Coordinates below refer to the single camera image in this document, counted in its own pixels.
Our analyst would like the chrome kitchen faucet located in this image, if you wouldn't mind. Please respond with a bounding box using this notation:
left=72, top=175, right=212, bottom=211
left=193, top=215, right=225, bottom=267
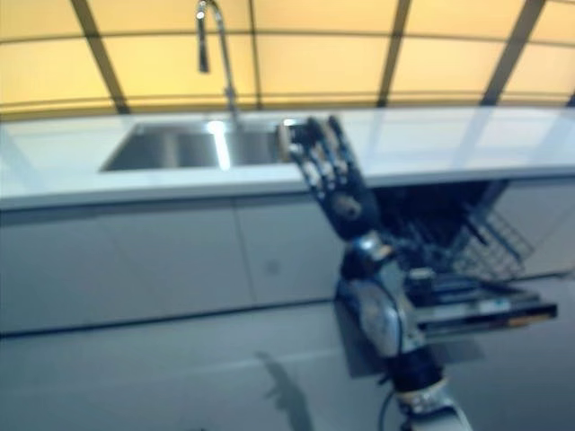
left=194, top=0, right=240, bottom=122

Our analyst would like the white cabinet door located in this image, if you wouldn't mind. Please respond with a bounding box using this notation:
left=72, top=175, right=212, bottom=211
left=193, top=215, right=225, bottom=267
left=0, top=197, right=252, bottom=336
left=233, top=190, right=349, bottom=311

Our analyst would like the stainless steel sink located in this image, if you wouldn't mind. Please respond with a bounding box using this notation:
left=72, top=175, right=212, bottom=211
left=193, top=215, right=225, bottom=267
left=99, top=120, right=297, bottom=172

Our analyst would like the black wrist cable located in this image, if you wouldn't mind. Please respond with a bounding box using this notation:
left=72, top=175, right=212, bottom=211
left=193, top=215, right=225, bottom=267
left=379, top=390, right=405, bottom=431

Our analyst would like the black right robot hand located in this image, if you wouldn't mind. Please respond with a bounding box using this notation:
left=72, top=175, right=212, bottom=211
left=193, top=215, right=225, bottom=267
left=275, top=115, right=383, bottom=241

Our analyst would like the grey wire dishwasher rack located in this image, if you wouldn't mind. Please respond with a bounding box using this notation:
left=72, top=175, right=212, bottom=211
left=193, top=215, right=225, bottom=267
left=448, top=197, right=538, bottom=282

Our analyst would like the open dishwasher door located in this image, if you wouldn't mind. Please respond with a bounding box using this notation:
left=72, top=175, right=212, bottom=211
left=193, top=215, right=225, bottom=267
left=403, top=268, right=559, bottom=340

